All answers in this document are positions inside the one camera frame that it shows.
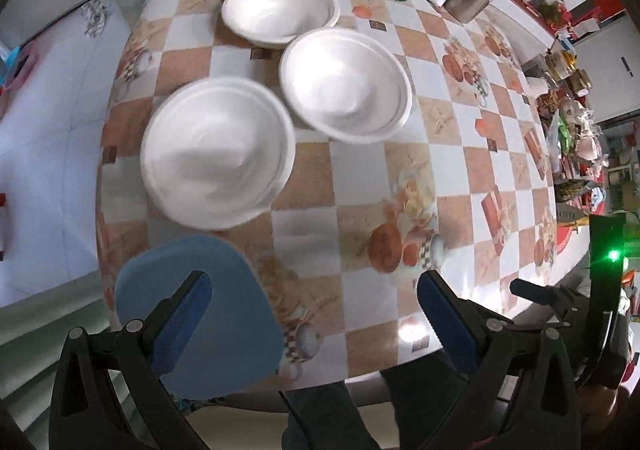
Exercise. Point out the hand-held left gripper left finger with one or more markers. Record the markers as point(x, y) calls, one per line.
point(181, 325)

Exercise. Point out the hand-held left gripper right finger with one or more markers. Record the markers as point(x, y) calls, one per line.
point(450, 325)

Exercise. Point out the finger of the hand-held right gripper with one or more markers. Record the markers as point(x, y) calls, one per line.
point(530, 291)

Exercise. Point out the white foam bowl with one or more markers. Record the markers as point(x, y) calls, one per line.
point(215, 154)
point(345, 79)
point(280, 9)

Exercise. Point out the person's right hand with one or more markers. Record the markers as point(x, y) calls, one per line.
point(602, 410)

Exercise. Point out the cream chair seat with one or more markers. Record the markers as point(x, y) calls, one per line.
point(235, 430)

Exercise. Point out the person's jeans-clad legs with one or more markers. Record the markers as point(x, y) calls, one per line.
point(345, 420)

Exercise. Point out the pale green plastic chair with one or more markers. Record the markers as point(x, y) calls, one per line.
point(30, 330)

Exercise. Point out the checkered printed tablecloth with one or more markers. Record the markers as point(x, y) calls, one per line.
point(360, 190)

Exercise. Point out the pile of packaged goods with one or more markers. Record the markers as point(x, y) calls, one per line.
point(575, 129)

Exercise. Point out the patterned floor rag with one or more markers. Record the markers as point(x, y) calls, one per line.
point(97, 17)

